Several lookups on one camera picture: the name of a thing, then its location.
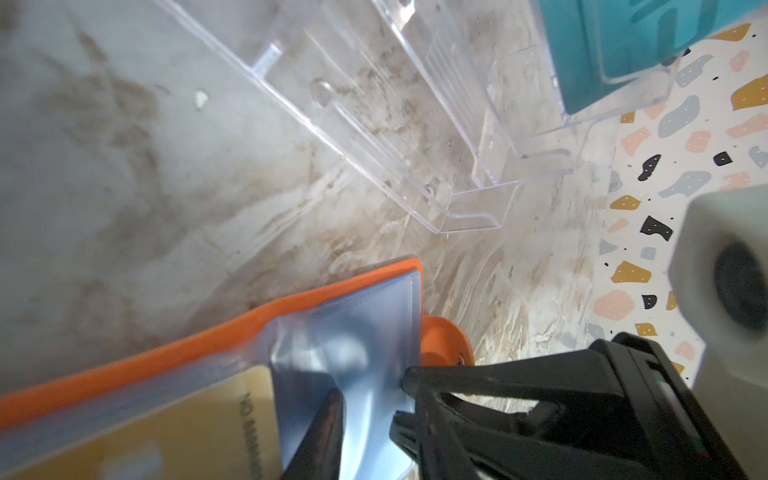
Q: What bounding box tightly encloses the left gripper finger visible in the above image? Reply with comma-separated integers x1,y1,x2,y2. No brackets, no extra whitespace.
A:
282,388,345,480

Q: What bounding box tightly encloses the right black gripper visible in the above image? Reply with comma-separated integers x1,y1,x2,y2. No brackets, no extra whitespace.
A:
390,333,746,479

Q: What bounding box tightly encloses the orange card holder wallet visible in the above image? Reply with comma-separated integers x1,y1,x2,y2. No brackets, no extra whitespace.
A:
1,259,474,479

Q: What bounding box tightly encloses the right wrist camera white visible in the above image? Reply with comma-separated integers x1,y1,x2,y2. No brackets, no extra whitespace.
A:
668,185,767,479

